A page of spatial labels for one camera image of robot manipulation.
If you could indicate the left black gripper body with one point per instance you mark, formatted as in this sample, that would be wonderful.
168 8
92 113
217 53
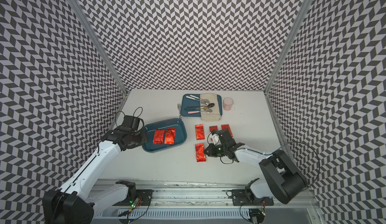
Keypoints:
138 139

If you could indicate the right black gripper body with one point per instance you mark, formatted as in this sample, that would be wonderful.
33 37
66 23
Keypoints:
218 150

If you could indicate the red tea bag six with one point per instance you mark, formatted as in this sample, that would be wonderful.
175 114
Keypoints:
200 155

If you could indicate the red tea bag one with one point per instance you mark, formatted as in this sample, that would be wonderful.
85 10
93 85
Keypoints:
200 133

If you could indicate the red tea bag four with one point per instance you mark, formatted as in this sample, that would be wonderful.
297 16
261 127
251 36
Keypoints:
226 126

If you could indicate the red tea bag two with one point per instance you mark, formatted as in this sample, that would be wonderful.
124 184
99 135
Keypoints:
213 129

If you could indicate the red tea bag three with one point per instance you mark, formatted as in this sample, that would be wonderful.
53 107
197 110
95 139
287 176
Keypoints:
158 136

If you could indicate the teal plastic storage box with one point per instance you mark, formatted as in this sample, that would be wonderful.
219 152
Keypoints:
181 134

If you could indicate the red tea bag five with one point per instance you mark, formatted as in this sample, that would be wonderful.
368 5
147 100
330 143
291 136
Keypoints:
170 136

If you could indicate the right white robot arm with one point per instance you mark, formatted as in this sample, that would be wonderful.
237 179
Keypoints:
283 180

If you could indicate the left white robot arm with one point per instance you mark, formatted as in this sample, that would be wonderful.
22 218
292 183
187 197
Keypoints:
73 203

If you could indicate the beige folded cloth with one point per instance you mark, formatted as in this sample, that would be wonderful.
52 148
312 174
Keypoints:
215 115

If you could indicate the pink translucent cup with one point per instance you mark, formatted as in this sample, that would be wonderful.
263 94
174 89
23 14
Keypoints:
228 103

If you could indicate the teal cutlery tray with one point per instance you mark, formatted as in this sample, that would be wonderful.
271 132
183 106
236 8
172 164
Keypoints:
188 102

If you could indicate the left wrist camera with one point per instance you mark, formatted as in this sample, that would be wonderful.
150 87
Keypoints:
132 122

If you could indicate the pink handle spoon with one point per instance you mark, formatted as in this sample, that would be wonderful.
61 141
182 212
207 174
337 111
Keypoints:
207 110

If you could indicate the dark green handle spoon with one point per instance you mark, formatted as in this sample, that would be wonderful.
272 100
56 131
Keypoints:
202 106

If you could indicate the white handle spoon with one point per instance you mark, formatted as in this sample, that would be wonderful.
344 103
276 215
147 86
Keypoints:
202 101

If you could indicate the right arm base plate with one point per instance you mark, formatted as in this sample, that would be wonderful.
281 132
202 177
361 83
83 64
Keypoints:
241 196

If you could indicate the cow pattern handle fork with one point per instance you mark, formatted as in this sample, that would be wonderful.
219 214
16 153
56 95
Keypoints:
179 109

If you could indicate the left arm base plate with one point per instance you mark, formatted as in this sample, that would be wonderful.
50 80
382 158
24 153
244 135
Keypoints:
143 197

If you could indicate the aluminium front rail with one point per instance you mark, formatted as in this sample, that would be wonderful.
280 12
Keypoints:
191 201

